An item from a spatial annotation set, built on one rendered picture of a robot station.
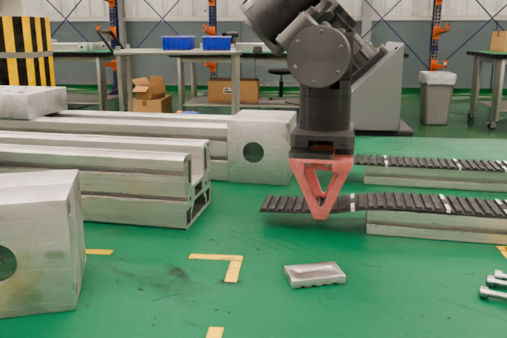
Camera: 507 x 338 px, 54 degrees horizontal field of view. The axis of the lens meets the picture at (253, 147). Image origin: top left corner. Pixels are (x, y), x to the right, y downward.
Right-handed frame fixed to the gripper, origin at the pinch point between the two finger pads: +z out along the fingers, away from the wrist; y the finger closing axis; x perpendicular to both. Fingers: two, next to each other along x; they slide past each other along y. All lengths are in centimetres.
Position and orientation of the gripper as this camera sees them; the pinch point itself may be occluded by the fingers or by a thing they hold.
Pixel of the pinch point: (321, 204)
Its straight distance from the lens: 58.6
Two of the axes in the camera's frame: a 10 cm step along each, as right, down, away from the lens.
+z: 0.0, 9.8, 2.1
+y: -2.1, 2.0, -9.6
